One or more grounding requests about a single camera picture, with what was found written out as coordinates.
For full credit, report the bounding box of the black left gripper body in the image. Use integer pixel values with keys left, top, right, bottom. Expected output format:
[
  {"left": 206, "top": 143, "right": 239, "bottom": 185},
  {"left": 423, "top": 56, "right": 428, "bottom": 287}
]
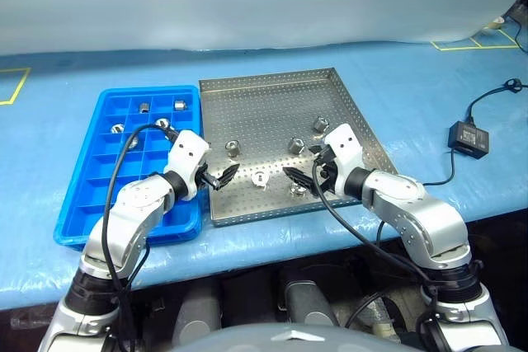
[{"left": 196, "top": 163, "right": 220, "bottom": 191}]

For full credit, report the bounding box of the black power adapter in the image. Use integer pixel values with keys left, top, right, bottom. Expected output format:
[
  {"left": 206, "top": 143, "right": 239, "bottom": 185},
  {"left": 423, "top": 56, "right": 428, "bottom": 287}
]
[{"left": 447, "top": 120, "right": 491, "bottom": 160}]

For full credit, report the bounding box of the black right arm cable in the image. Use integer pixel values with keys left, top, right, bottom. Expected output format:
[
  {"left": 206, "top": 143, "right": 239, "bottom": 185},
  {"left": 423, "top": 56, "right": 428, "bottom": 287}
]
[{"left": 311, "top": 153, "right": 486, "bottom": 352}]

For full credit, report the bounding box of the perforated metal tray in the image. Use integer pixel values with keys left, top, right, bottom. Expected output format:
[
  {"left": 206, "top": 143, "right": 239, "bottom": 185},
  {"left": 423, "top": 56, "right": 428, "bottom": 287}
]
[{"left": 197, "top": 67, "right": 400, "bottom": 228}]

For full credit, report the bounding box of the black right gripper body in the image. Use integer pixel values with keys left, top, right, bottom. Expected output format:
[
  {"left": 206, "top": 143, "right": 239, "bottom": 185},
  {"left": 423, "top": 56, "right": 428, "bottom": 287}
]
[{"left": 317, "top": 153, "right": 339, "bottom": 195}]

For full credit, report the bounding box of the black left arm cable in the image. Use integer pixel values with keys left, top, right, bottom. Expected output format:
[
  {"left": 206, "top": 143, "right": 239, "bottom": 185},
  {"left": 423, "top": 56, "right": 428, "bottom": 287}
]
[{"left": 101, "top": 123, "right": 182, "bottom": 352}]

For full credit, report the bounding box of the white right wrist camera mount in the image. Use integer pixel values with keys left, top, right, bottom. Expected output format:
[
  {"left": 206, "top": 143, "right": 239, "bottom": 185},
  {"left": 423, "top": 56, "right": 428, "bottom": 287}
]
[{"left": 323, "top": 123, "right": 366, "bottom": 196}]

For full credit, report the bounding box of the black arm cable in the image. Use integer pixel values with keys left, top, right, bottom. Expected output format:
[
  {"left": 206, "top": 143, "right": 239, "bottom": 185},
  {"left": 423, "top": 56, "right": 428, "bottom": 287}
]
[
  {"left": 311, "top": 153, "right": 486, "bottom": 352},
  {"left": 101, "top": 123, "right": 182, "bottom": 352}
]

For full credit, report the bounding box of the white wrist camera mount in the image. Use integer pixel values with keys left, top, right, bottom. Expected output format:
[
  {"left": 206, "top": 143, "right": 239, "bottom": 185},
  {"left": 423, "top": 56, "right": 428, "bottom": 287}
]
[
  {"left": 163, "top": 129, "right": 211, "bottom": 203},
  {"left": 323, "top": 123, "right": 366, "bottom": 196}
]

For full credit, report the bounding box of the blue compartment tray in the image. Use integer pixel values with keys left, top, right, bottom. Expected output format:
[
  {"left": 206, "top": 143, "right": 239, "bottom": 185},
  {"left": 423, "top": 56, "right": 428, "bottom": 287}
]
[{"left": 52, "top": 84, "right": 204, "bottom": 252}]

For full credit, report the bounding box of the grey rounded robot leg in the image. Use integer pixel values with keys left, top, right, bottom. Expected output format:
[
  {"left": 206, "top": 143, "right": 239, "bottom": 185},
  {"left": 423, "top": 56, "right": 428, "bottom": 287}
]
[
  {"left": 172, "top": 281, "right": 222, "bottom": 347},
  {"left": 276, "top": 269, "right": 339, "bottom": 328}
]

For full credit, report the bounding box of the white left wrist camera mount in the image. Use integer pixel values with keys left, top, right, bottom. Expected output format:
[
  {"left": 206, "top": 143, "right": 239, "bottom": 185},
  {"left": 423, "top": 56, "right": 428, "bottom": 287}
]
[{"left": 163, "top": 129, "right": 211, "bottom": 203}]

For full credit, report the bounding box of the thin black adapter cable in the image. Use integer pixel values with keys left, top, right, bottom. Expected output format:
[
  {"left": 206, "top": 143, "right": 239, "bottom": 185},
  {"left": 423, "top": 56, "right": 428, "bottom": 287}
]
[{"left": 422, "top": 148, "right": 456, "bottom": 187}]

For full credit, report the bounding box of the grey robot torso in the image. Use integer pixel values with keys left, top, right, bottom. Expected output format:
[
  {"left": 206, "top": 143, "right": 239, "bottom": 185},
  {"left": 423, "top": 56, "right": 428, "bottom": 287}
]
[{"left": 168, "top": 322, "right": 417, "bottom": 352}]

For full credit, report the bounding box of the black adapter cable with plug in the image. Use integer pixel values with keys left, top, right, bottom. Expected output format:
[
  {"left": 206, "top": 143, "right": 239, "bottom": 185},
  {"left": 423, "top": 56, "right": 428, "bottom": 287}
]
[{"left": 466, "top": 77, "right": 528, "bottom": 124}]

